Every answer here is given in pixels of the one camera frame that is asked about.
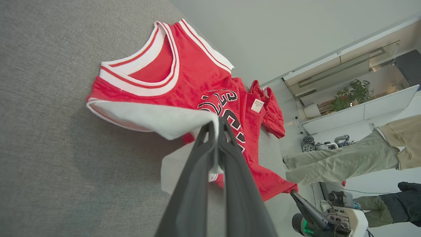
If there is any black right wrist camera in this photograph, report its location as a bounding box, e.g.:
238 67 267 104
328 191 355 208

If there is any black round device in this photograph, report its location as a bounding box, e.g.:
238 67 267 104
302 135 315 152

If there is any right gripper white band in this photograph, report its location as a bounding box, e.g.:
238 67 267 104
290 190 369 237

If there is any dark monitor screen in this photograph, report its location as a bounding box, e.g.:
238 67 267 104
394 49 421 92

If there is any grey white machine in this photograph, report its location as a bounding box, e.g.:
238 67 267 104
315 134 358 151

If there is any person in dark trousers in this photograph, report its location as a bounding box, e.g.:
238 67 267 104
354 182 421 228

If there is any white counter cabinet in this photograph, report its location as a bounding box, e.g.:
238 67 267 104
301 85 420 135

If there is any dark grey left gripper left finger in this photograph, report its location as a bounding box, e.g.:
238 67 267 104
154 120 220 237

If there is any red basketball jersey white trim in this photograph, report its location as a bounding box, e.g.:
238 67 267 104
86 18 299 202

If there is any white round pot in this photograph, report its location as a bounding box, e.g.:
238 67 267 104
303 103 322 119

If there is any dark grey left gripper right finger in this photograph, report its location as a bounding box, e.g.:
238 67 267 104
217 117 279 237

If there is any person in khaki trousers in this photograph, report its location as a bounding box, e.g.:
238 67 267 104
282 114 421 187

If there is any green potted plant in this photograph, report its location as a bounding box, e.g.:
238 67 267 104
329 79 375 112

